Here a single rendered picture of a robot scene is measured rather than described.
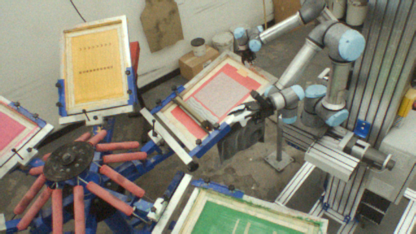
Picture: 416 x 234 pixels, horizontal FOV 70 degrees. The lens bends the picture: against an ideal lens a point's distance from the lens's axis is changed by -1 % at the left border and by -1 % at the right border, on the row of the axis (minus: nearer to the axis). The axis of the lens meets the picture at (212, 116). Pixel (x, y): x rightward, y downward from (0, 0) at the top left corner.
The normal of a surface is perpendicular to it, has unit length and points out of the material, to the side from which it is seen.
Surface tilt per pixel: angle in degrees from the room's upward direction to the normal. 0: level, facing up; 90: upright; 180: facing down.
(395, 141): 0
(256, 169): 0
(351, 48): 82
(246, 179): 0
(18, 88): 90
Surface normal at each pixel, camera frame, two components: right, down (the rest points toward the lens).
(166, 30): 0.08, 0.69
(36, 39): 0.58, 0.50
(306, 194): -0.14, -0.71
